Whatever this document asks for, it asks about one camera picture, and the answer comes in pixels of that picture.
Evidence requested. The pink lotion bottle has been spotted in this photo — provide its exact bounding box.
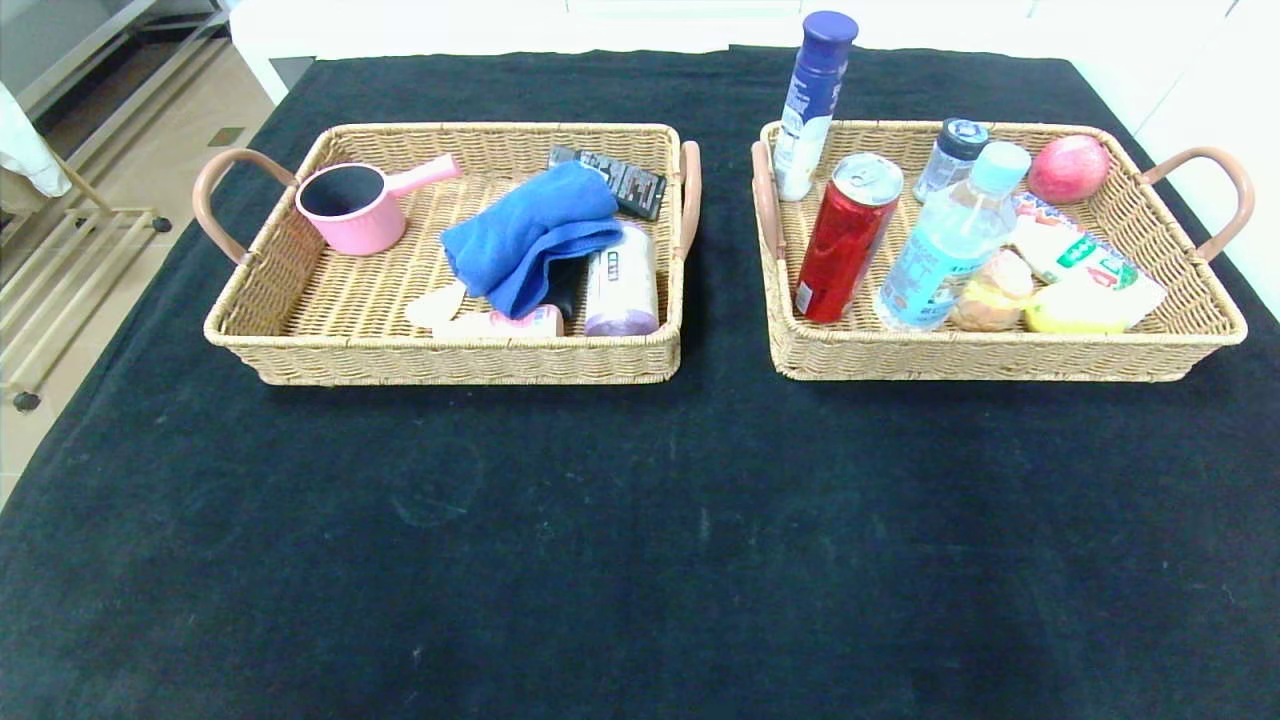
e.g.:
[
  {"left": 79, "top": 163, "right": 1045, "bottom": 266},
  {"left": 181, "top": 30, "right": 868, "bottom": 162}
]
[{"left": 432, "top": 305, "right": 565, "bottom": 340}]

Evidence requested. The blue towel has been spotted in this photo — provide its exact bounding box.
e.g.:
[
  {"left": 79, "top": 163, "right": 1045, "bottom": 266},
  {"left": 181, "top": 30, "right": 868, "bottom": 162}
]
[{"left": 440, "top": 160, "right": 625, "bottom": 321}]

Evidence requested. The cream spoon teal handle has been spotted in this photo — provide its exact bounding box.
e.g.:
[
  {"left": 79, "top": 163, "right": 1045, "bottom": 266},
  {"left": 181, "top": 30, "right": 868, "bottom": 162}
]
[{"left": 405, "top": 281, "right": 468, "bottom": 329}]

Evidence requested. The red soda can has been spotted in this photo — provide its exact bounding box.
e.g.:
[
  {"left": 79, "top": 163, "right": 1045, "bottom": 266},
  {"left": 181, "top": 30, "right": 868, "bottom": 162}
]
[{"left": 793, "top": 152, "right": 906, "bottom": 325}]

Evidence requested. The water bottle blue cap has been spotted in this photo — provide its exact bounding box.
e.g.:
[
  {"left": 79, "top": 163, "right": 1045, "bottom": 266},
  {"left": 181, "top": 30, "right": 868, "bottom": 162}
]
[{"left": 875, "top": 140, "right": 1033, "bottom": 333}]

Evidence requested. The yellow lemon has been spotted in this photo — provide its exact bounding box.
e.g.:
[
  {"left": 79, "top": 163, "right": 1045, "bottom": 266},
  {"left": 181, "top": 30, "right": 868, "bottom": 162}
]
[{"left": 1024, "top": 275, "right": 1137, "bottom": 336}]

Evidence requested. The wicker basket holding food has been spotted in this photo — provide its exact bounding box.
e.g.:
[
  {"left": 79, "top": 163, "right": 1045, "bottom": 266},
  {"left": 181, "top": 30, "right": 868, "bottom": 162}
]
[{"left": 750, "top": 120, "right": 1256, "bottom": 384}]

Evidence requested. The wicker basket holding household items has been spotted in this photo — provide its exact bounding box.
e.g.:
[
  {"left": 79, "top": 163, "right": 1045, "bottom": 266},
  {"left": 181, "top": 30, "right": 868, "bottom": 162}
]
[{"left": 192, "top": 122, "right": 703, "bottom": 388}]

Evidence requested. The purple bin bag roll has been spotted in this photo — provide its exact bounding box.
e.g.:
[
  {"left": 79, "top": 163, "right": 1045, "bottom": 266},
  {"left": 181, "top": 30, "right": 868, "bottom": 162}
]
[{"left": 584, "top": 223, "right": 661, "bottom": 338}]

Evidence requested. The black glasses case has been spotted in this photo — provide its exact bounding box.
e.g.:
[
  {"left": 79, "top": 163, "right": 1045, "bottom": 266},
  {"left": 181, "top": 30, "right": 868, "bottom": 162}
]
[{"left": 545, "top": 257, "right": 591, "bottom": 322}]

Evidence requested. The black barcode packet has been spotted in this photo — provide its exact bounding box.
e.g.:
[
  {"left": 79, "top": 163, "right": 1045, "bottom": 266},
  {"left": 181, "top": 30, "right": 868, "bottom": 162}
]
[{"left": 548, "top": 145, "right": 668, "bottom": 222}]

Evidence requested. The black table cloth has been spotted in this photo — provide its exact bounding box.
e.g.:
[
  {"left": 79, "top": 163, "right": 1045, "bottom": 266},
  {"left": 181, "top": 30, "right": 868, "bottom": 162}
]
[{"left": 0, "top": 45, "right": 1280, "bottom": 720}]

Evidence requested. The tall white bottle purple cap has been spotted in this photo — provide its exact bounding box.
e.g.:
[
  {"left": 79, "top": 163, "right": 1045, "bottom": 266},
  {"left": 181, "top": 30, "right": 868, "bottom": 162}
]
[{"left": 772, "top": 10, "right": 860, "bottom": 203}]

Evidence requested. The pink saucepan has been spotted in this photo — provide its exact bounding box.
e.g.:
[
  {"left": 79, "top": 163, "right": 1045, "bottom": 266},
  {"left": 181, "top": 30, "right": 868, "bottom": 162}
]
[{"left": 295, "top": 154, "right": 464, "bottom": 257}]

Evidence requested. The bread bun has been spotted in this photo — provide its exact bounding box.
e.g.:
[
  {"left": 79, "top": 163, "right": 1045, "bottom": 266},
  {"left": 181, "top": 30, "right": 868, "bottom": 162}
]
[{"left": 948, "top": 250, "right": 1037, "bottom": 333}]

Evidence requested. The small clear bottle dark cap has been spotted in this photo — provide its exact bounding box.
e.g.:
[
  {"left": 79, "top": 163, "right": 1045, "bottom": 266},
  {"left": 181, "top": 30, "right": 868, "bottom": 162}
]
[{"left": 912, "top": 118, "right": 991, "bottom": 206}]

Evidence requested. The colourful snack packet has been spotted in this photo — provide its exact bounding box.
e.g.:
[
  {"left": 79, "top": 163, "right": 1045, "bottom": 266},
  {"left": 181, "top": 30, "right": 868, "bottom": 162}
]
[{"left": 1012, "top": 192, "right": 1079, "bottom": 231}]

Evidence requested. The white AD milk bottle pack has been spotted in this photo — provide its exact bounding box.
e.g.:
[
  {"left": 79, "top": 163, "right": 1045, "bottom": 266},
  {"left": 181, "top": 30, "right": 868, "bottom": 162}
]
[{"left": 1010, "top": 214, "right": 1169, "bottom": 321}]

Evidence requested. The red apple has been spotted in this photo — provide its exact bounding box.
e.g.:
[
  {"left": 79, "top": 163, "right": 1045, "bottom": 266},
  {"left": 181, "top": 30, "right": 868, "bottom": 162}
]
[{"left": 1028, "top": 135, "right": 1112, "bottom": 206}]

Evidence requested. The wooden rolling rack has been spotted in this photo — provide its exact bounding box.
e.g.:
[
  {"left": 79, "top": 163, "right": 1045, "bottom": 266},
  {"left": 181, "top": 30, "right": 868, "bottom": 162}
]
[{"left": 0, "top": 150, "right": 173, "bottom": 414}]

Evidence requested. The beige shelf unit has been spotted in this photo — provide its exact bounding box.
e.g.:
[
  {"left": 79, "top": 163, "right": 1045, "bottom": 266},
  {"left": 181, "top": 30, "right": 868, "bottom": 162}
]
[{"left": 0, "top": 0, "right": 233, "bottom": 131}]

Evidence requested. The white hanging cloth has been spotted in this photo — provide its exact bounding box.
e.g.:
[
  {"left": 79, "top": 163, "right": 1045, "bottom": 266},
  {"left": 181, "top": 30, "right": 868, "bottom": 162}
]
[{"left": 0, "top": 85, "right": 73, "bottom": 199}]

